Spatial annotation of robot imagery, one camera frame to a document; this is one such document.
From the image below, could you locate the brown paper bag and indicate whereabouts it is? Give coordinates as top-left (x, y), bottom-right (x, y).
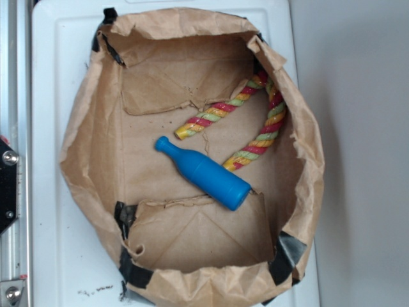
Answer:
top-left (60, 8), bottom-right (325, 306)

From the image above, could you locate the aluminium frame rail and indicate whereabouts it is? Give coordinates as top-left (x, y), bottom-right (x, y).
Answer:
top-left (1, 1), bottom-right (33, 306)

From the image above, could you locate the black mounting bracket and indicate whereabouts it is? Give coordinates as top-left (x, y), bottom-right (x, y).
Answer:
top-left (0, 136), bottom-right (19, 235)

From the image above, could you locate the white plastic tray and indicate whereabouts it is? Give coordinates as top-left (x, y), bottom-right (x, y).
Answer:
top-left (31, 1), bottom-right (297, 306)

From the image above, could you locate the multicolour twisted rope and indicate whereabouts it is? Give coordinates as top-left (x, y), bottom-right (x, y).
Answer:
top-left (174, 70), bottom-right (287, 173)

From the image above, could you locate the blue plastic bottle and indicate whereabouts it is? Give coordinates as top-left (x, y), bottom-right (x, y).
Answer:
top-left (155, 136), bottom-right (251, 211)

